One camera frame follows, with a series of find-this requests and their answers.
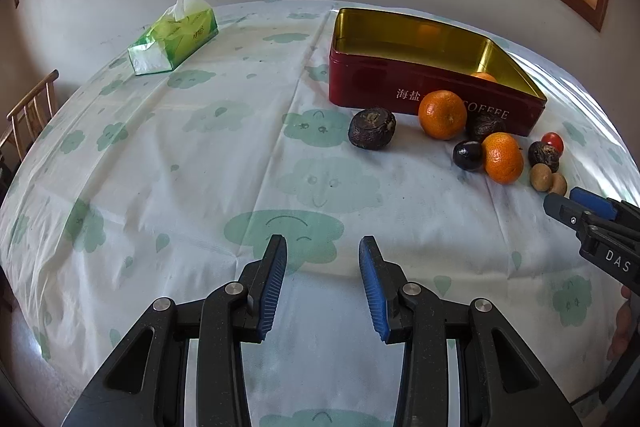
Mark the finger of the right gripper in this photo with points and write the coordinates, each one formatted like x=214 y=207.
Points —
x=581 y=219
x=605 y=208

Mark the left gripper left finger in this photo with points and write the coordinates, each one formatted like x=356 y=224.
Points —
x=143 y=380

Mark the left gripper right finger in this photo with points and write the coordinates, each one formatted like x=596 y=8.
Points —
x=501 y=381

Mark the paired brown longan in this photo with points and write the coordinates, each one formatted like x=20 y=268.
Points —
x=541 y=177
x=558 y=184

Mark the dark wrinkled passion fruit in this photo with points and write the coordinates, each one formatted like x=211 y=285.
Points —
x=545 y=154

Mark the red cherry tomato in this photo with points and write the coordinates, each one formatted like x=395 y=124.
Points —
x=554 y=140

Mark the spotted mandarin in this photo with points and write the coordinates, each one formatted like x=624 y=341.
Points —
x=503 y=159
x=442 y=115

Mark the dark purple grape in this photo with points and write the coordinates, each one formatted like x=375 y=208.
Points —
x=468 y=155

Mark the dark wrinkled date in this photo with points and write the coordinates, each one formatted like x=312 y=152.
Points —
x=479 y=127

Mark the smooth orange kumquat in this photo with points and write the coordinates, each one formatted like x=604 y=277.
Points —
x=484 y=76

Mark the person right hand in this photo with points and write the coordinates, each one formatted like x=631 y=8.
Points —
x=623 y=324

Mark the red toffee tin box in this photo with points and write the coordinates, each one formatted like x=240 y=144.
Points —
x=393 y=60

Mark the wooden chair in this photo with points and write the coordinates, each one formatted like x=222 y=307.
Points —
x=30 y=116

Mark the green tissue box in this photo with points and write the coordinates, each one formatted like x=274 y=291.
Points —
x=182 y=29

